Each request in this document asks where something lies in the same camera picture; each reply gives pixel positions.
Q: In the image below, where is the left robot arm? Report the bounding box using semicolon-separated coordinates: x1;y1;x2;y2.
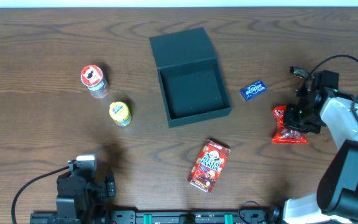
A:
48;170;116;224

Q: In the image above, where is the small black wrapped candy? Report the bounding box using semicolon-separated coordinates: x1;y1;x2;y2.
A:
290;67;310;79

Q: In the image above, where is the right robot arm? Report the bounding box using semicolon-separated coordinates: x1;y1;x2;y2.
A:
282;85;358;223

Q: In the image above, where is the dark green open box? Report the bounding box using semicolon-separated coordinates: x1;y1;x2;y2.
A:
149;27;232;128

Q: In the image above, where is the Hello Panda biscuit box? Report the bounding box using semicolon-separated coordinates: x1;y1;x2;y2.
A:
187;139;231;194

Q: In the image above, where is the blue Eclipse mints box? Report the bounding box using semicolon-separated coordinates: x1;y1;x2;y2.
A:
240;80;267;101

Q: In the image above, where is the yellow snack cup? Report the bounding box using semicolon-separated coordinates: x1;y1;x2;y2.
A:
109;101;132;127

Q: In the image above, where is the red candy bag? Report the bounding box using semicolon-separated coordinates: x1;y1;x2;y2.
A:
272;105;308;144

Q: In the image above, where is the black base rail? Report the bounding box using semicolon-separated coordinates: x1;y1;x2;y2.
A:
29;209;286;224

